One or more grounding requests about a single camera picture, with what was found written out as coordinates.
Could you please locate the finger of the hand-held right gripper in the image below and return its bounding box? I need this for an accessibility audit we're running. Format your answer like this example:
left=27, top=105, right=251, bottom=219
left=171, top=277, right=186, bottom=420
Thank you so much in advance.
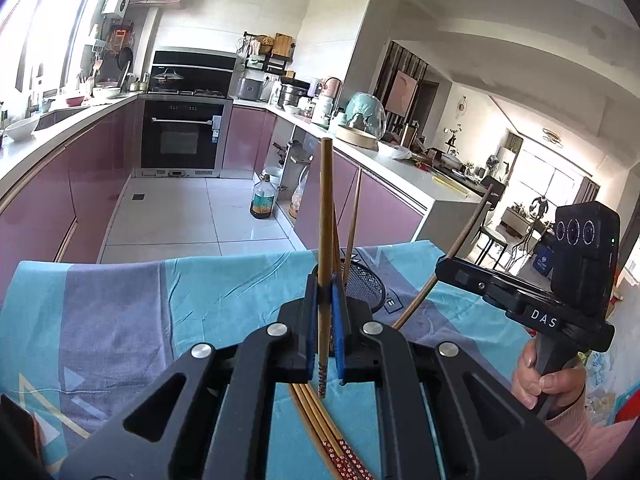
left=435, top=256, right=551, bottom=313

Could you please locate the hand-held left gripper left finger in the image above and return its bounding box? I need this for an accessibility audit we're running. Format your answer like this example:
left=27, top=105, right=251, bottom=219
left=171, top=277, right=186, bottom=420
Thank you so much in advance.
left=60, top=272, right=322, bottom=480

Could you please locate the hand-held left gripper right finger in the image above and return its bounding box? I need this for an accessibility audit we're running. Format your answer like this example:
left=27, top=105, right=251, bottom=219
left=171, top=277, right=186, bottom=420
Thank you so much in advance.
left=329, top=280, right=587, bottom=480

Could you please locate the red-patterned wooden chopstick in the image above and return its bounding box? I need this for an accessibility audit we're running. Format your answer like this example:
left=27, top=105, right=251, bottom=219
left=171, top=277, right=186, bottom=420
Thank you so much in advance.
left=316, top=138, right=333, bottom=400
left=391, top=184, right=495, bottom=331
left=331, top=220, right=343, bottom=286

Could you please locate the black mesh utensil holder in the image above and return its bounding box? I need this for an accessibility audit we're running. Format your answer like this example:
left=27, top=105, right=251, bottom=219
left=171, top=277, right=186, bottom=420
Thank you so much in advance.
left=312, top=260, right=389, bottom=313

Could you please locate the pile of wooden chopsticks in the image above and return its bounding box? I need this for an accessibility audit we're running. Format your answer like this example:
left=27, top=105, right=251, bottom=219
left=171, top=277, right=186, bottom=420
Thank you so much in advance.
left=290, top=384, right=373, bottom=480

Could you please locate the person's right forearm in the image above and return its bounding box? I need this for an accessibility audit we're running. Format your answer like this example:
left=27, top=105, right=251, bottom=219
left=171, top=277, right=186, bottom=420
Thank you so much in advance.
left=542, top=395, right=640, bottom=480

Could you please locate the person's right hand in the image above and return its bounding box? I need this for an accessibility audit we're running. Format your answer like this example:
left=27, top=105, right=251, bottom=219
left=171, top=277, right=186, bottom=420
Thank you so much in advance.
left=511, top=339, right=587, bottom=414

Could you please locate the blue box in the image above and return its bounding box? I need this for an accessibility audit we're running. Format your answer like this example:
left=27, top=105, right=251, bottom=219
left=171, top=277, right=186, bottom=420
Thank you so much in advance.
left=532, top=247, right=556, bottom=278

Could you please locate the black dining chair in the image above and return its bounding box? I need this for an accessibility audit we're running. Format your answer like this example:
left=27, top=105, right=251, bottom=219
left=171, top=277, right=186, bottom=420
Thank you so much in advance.
left=477, top=176, right=508, bottom=268

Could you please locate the yellow flat box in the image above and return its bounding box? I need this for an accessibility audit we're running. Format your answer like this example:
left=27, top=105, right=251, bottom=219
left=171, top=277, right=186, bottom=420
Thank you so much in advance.
left=432, top=172, right=468, bottom=196

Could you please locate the pink base cabinet row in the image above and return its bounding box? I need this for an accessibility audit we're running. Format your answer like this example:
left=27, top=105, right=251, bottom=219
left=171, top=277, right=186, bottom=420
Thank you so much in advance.
left=0, top=97, right=138, bottom=301
left=222, top=105, right=431, bottom=251

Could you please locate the cluttered dining table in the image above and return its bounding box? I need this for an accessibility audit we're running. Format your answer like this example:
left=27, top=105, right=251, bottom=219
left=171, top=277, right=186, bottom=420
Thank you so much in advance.
left=415, top=147, right=493, bottom=196

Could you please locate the bowl in plastic bag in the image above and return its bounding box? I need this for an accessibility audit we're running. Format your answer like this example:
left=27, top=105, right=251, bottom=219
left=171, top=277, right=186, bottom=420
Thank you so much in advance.
left=377, top=140, right=413, bottom=161

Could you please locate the plastic food bag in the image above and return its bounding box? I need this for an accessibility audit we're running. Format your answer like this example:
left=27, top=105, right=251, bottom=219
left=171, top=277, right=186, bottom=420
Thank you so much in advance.
left=289, top=167, right=311, bottom=220

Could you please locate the cooking oil bottle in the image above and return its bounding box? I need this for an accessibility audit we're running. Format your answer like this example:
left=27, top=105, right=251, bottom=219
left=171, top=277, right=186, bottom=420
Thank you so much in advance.
left=250, top=173, right=276, bottom=220

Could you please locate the blue and grey tablecloth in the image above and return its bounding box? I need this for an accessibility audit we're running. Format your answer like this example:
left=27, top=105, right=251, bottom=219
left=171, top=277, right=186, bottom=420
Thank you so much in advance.
left=0, top=240, right=591, bottom=480

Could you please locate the round bamboo steamer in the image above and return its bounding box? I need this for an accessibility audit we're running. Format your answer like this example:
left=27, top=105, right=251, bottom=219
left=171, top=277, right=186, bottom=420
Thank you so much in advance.
left=335, top=125, right=378, bottom=150

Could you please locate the teal appliance in plastic cover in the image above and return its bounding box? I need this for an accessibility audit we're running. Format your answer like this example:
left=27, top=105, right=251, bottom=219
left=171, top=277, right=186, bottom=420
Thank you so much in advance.
left=345, top=91, right=388, bottom=136

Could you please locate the pink kettle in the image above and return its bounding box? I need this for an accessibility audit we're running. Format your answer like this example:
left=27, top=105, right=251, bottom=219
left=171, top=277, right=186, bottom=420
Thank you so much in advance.
left=320, top=76, right=343, bottom=106

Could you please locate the built-in black oven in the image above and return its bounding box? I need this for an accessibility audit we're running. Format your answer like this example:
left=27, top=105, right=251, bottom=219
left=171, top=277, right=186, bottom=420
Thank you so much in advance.
left=135, top=97, right=233, bottom=178

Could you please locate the stainless steamer pot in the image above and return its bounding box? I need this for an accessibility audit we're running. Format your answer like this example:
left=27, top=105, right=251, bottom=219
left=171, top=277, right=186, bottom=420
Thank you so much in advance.
left=277, top=80, right=311, bottom=108

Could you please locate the grey rice cooker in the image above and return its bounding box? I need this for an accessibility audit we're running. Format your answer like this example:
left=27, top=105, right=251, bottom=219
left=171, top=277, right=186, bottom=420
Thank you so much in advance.
left=235, top=77, right=263, bottom=102

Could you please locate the black range hood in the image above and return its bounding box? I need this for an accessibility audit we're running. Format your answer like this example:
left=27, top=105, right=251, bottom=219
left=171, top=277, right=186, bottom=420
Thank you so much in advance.
left=150, top=50, right=238, bottom=97

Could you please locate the pot with glass lid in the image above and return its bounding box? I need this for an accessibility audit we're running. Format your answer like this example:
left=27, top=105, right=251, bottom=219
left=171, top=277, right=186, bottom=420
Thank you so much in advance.
left=151, top=69, right=183, bottom=92

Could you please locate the dark brown flat object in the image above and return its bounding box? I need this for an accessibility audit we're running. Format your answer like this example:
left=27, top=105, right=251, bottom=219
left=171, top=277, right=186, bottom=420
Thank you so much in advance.
left=0, top=394, right=44, bottom=467

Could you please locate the kitchen window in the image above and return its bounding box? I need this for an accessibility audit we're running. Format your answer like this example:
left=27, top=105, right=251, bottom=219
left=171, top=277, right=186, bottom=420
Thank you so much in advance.
left=0, top=0, right=108, bottom=106

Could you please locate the pink wall art panel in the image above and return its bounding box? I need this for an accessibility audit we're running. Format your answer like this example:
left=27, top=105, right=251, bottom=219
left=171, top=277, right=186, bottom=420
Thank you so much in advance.
left=387, top=71, right=418, bottom=116

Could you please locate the black wall rack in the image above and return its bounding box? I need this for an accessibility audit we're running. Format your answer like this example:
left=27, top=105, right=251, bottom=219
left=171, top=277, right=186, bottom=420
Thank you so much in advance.
left=242, top=32, right=296, bottom=76

